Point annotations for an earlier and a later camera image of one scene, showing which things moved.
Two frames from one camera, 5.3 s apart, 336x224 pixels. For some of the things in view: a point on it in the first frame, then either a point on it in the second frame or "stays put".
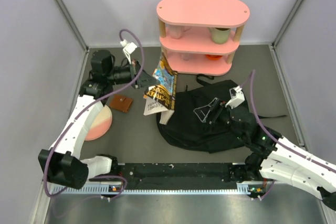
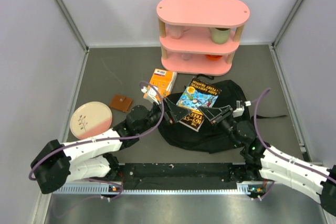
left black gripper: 145,80 → 173,112
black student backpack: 209,116 stays put
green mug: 219,35 stays put
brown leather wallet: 120,103 stays put
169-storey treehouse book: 161,97 → 198,94
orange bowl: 213,57 stays put
